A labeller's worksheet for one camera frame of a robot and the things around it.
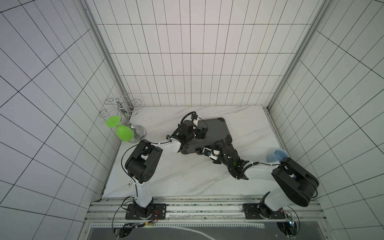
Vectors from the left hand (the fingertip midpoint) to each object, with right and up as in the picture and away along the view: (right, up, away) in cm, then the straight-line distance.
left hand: (200, 130), depth 95 cm
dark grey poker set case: (+11, -1, +3) cm, 12 cm away
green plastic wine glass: (-45, 0, -11) cm, 46 cm away
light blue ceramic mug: (+47, -16, -4) cm, 50 cm away
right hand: (+7, -7, -5) cm, 11 cm away
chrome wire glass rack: (-59, +17, +24) cm, 66 cm away
